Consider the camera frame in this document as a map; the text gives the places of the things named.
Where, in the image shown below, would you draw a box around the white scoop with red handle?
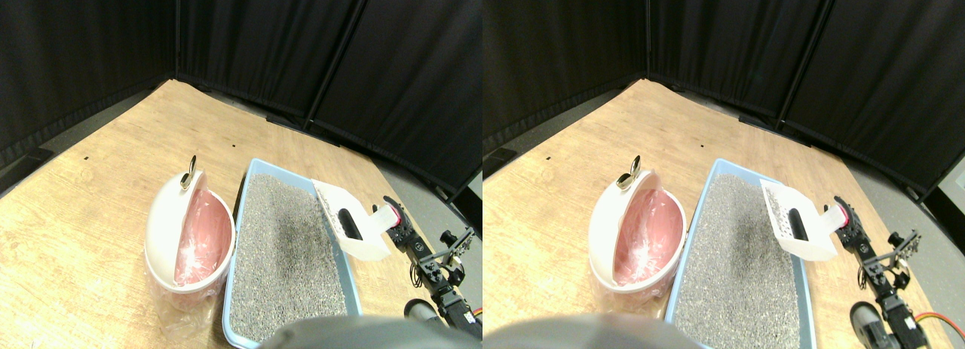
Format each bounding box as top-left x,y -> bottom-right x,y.
311,179 -> 402,262
759,179 -> 851,262

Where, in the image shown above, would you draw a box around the black lump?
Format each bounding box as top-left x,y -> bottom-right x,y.
786,207 -> 809,241
339,209 -> 361,241

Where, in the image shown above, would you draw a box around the white shelf unit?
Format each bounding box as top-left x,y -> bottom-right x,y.
933,157 -> 965,195

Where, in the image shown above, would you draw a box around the black curtain stand foot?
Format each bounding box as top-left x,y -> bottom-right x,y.
482,145 -> 521,176
0,147 -> 55,185
739,112 -> 789,131
264,112 -> 321,133

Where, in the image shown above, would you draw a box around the blue litter tray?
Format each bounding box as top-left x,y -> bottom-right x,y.
222,158 -> 363,348
663,158 -> 816,349

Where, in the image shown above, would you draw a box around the white bin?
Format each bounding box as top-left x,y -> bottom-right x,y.
143,155 -> 236,335
588,155 -> 687,312

